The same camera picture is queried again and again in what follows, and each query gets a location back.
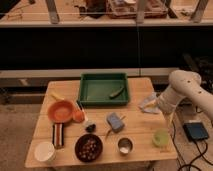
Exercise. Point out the small metal cup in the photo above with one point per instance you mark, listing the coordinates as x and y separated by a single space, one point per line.
125 146

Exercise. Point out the wooden table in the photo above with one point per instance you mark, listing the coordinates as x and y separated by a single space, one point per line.
139 128

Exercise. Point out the orange plastic bowl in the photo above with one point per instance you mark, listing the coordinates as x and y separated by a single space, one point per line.
60 112

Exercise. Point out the yellow spoon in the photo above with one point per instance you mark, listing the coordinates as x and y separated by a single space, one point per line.
57 97

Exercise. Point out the green plastic tray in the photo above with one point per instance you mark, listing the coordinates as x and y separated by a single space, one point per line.
95 88

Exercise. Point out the green pickle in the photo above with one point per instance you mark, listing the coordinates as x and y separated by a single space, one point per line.
116 93

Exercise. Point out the green plastic cup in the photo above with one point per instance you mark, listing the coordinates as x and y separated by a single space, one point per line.
160 138

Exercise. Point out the striped brush block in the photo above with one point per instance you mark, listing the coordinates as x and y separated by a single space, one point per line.
58 135

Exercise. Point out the dark bowl with nuts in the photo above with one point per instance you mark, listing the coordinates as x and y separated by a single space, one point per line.
88 148

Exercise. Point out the small dark round object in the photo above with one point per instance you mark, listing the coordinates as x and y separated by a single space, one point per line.
90 127

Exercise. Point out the orange fruit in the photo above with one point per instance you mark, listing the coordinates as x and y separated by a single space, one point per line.
78 116

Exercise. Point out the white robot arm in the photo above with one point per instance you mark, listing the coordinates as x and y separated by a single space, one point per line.
185 84

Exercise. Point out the crumpled cloth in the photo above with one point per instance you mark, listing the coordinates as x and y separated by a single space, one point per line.
149 105

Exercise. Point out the white paper cup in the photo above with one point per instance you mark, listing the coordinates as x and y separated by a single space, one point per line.
44 152

